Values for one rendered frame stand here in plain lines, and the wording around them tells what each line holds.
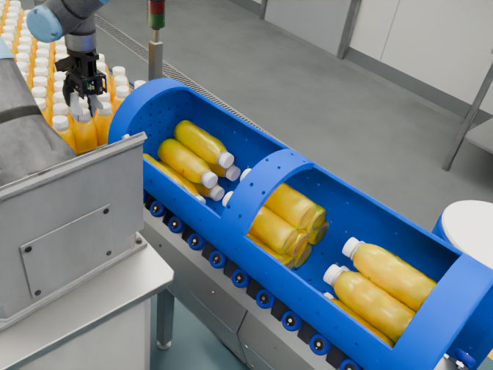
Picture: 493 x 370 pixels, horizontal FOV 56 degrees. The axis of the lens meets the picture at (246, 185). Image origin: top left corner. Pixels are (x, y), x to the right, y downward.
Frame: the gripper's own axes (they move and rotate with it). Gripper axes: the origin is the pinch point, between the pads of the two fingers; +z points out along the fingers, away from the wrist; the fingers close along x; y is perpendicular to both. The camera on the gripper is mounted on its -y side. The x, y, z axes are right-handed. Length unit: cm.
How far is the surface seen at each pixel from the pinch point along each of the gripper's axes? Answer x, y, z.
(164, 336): 15, 21, 97
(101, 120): 4.7, 1.5, 2.8
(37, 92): -4.5, -16.4, -0.7
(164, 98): 12.8, 19.4, -10.0
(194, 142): 12.1, 32.8, -3.5
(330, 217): 23, 70, 2
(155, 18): 43, -24, -12
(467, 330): 42, 107, 25
